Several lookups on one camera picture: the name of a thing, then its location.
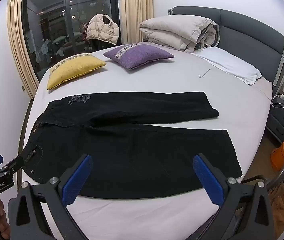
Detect beige curtain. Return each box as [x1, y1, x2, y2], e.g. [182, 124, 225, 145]
[119, 0, 155, 44]
[6, 0, 39, 99]

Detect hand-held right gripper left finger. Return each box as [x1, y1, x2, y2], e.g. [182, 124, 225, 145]
[8, 154, 93, 240]

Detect white bed pillow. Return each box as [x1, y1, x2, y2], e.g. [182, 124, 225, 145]
[194, 47, 263, 85]

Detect yellow cloth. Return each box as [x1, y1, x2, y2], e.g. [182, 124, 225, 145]
[47, 53, 107, 90]

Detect brown cloth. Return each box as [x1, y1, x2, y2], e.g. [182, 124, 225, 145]
[267, 184, 284, 233]

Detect dark glass window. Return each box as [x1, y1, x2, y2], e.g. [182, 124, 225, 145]
[21, 0, 122, 80]

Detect beige puffer jacket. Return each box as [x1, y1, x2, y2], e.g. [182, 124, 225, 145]
[86, 14, 120, 46]

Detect black pants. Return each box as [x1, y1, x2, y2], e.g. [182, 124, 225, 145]
[22, 91, 243, 198]

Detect bed with white sheet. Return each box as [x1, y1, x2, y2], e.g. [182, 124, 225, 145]
[18, 41, 274, 240]

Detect dark grey nightstand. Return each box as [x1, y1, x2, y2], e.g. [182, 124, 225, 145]
[266, 96, 284, 143]

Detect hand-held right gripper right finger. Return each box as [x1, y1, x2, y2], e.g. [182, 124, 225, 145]
[193, 154, 280, 240]

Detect white cord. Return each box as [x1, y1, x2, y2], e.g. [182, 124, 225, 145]
[198, 68, 212, 78]

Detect purple cloth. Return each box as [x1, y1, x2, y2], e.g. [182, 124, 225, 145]
[103, 43, 175, 70]

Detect folded beige duvet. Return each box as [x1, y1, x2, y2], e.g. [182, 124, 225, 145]
[139, 14, 221, 53]

